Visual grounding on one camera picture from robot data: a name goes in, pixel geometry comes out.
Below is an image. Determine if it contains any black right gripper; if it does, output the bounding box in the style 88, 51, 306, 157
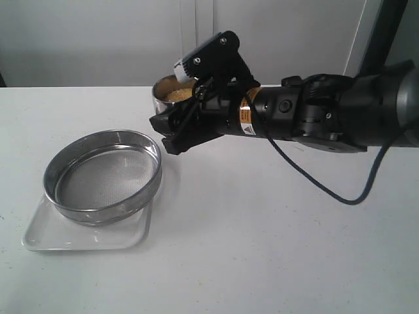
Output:
149, 31, 262, 155

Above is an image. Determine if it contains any yellow grain powder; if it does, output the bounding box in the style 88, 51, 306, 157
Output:
164, 88, 192, 103

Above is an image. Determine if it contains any stainless steel cup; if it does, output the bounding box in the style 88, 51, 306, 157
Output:
152, 75, 196, 114

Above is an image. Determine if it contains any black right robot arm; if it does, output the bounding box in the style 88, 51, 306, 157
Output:
150, 31, 418, 154

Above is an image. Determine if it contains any round steel mesh sieve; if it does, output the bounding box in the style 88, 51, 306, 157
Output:
43, 130, 162, 226

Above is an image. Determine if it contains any white cabinet behind table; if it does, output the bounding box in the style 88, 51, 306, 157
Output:
1, 1, 382, 87

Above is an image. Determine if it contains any white rectangular tray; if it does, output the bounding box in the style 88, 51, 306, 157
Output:
21, 162, 181, 253

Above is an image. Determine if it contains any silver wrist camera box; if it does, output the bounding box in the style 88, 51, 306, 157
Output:
173, 32, 227, 83

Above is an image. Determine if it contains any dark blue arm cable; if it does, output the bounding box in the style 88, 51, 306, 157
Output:
245, 91, 419, 206

